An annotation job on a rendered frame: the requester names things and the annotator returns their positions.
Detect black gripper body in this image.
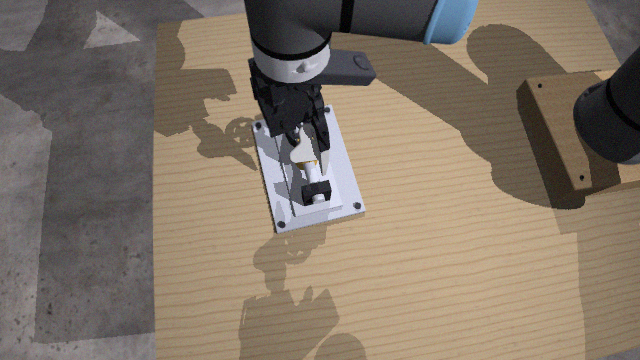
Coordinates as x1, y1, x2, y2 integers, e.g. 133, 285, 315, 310
248, 57, 325, 138

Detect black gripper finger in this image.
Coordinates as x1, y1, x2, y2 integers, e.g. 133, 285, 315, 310
289, 108, 330, 176

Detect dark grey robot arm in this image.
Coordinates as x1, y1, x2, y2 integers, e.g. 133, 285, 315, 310
244, 0, 640, 165

